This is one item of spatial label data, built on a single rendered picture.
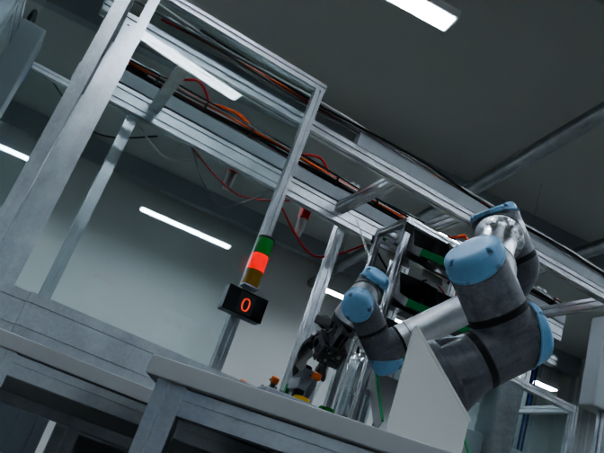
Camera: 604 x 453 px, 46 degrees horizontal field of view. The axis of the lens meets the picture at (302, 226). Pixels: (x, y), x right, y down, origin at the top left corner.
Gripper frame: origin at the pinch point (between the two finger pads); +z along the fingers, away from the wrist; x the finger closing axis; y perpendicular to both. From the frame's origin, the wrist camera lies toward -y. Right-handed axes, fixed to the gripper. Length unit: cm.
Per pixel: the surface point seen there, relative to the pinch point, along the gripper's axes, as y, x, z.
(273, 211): -38.4, -19.6, -24.1
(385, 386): -8.5, 28.0, -2.1
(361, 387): -4.2, 19.3, -1.0
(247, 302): -15.4, -18.8, -4.6
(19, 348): 36, -70, 0
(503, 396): -67, 114, 10
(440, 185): -109, 56, -45
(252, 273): -21.2, -20.3, -10.5
